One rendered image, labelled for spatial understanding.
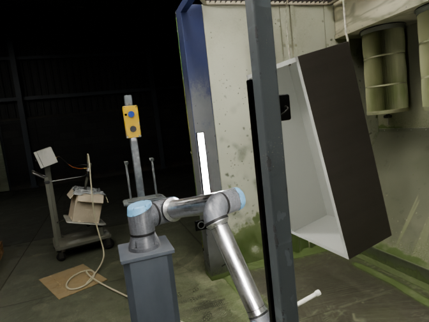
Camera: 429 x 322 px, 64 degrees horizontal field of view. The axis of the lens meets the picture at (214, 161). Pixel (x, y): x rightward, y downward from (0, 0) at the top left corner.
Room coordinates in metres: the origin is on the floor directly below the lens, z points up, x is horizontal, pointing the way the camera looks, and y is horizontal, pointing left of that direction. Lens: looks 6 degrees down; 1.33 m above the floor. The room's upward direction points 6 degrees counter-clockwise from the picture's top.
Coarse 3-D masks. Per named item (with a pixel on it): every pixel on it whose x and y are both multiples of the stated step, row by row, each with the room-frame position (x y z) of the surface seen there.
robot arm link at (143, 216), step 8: (128, 208) 1.96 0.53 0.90; (136, 208) 1.94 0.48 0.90; (144, 208) 1.95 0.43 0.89; (152, 208) 2.00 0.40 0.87; (128, 216) 1.95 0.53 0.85; (136, 216) 1.93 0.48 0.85; (144, 216) 1.94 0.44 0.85; (152, 216) 1.97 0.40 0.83; (160, 216) 2.01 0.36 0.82; (128, 224) 1.98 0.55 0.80; (136, 224) 1.93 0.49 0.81; (144, 224) 1.94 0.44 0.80; (152, 224) 1.97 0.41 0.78; (136, 232) 1.93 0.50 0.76; (144, 232) 1.94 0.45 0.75
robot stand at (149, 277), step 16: (160, 240) 2.10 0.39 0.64; (128, 256) 1.88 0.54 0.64; (144, 256) 1.85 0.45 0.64; (160, 256) 1.89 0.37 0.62; (128, 272) 1.85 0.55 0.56; (144, 272) 1.86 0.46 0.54; (160, 272) 1.89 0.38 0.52; (128, 288) 1.85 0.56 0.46; (144, 288) 1.86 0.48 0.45; (160, 288) 1.89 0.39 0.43; (128, 304) 1.97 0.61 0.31; (144, 304) 1.85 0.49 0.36; (160, 304) 1.88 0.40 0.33; (176, 304) 1.93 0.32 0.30; (144, 320) 1.85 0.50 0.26; (160, 320) 1.88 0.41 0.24; (176, 320) 1.91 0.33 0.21
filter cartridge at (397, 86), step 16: (368, 32) 2.93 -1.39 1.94; (384, 32) 2.86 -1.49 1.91; (400, 32) 2.86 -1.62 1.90; (368, 48) 2.94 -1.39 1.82; (384, 48) 2.86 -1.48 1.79; (400, 48) 2.85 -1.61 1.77; (368, 64) 2.96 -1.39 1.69; (384, 64) 2.88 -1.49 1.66; (400, 64) 2.85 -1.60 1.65; (368, 80) 2.98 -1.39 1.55; (384, 80) 2.89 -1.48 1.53; (400, 80) 2.85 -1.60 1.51; (368, 96) 3.00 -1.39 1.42; (384, 96) 2.90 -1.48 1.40; (400, 96) 2.86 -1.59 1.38; (368, 112) 3.01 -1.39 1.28; (384, 112) 2.87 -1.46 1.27
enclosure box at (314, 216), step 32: (288, 64) 1.92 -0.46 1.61; (320, 64) 1.88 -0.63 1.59; (352, 64) 1.96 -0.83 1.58; (320, 96) 1.88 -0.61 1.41; (352, 96) 1.95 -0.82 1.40; (288, 128) 2.50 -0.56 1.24; (320, 128) 1.87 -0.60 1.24; (352, 128) 1.95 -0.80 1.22; (288, 160) 2.49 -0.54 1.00; (320, 160) 2.48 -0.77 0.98; (352, 160) 1.94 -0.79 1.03; (288, 192) 2.48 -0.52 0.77; (320, 192) 2.58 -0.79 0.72; (352, 192) 1.94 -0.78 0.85; (320, 224) 2.47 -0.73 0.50; (352, 224) 1.93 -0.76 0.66; (384, 224) 2.02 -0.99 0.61; (352, 256) 1.93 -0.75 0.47
